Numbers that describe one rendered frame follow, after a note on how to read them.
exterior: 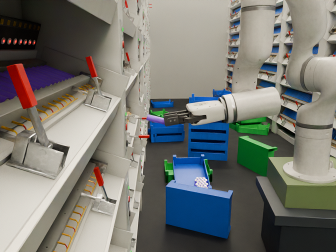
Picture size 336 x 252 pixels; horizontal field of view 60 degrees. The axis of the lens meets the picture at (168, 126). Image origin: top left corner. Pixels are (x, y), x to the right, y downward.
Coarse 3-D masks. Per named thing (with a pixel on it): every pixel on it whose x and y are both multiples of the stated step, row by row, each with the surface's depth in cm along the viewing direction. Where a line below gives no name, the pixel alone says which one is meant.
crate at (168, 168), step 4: (164, 160) 200; (204, 160) 202; (164, 164) 200; (168, 164) 203; (164, 168) 195; (168, 168) 204; (172, 168) 204; (208, 168) 196; (164, 172) 196; (168, 172) 199; (172, 172) 199; (208, 172) 196; (168, 176) 184; (172, 176) 184; (208, 176) 185; (168, 180) 185
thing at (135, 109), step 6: (126, 102) 137; (132, 102) 137; (132, 108) 138; (138, 108) 138; (132, 114) 137; (138, 114) 139; (132, 126) 118; (132, 132) 110; (132, 138) 103; (132, 150) 80
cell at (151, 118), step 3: (147, 114) 85; (147, 117) 84; (150, 117) 84; (153, 117) 85; (156, 117) 85; (159, 117) 85; (150, 120) 85; (153, 120) 85; (156, 120) 85; (159, 120) 85; (162, 120) 85; (162, 123) 85
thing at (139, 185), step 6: (138, 186) 148; (138, 192) 148; (138, 198) 142; (138, 204) 133; (132, 210) 130; (138, 210) 132; (132, 222) 122; (132, 228) 118; (132, 240) 109; (132, 246) 107
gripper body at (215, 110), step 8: (192, 104) 86; (200, 104) 84; (208, 104) 83; (216, 104) 82; (192, 112) 80; (200, 112) 80; (208, 112) 81; (216, 112) 81; (224, 112) 82; (200, 120) 81; (208, 120) 81; (216, 120) 82; (224, 120) 84
